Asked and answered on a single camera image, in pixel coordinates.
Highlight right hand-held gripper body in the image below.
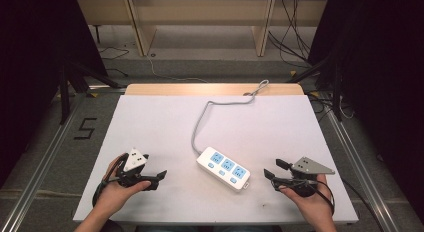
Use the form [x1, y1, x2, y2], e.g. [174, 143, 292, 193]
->
[270, 156, 336, 197]

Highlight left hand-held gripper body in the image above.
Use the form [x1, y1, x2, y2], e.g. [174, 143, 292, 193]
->
[116, 147, 160, 192]

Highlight person's left hand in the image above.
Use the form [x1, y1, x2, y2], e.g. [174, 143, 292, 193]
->
[94, 153, 152, 220]

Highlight person's right hand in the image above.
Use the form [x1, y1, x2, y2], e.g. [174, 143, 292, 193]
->
[278, 174, 335, 224]

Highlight white power strip blue sockets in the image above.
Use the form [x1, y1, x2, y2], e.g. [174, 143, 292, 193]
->
[195, 146, 252, 193]

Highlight white table mat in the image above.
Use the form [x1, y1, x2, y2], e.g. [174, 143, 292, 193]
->
[72, 94, 360, 225]

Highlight black metal stand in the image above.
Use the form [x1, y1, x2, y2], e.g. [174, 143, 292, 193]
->
[285, 53, 344, 122]
[58, 56, 122, 126]

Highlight wooden table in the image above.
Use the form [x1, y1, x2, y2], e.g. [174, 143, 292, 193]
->
[124, 83, 305, 97]

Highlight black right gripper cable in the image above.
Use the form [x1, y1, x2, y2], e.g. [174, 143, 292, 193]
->
[314, 178, 386, 232]

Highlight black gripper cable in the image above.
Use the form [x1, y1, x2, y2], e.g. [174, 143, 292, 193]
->
[314, 178, 386, 232]
[91, 153, 129, 208]

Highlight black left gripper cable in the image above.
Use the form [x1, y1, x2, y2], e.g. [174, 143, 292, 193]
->
[91, 153, 129, 208]

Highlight aluminium floor rail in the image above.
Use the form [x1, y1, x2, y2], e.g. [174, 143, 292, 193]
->
[0, 91, 88, 232]
[318, 91, 403, 232]

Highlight grey power strip cable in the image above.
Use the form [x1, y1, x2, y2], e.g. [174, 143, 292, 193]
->
[190, 79, 271, 157]

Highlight white floor cable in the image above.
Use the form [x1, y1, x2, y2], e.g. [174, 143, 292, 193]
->
[145, 54, 209, 84]

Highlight thin black floor cable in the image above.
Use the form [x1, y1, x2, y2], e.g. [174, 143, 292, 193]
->
[97, 45, 130, 78]

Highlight bundle of black floor cables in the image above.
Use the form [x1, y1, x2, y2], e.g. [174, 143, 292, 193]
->
[267, 0, 314, 69]

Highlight light wooden desk frame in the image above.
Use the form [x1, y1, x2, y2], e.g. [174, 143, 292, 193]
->
[76, 0, 330, 58]

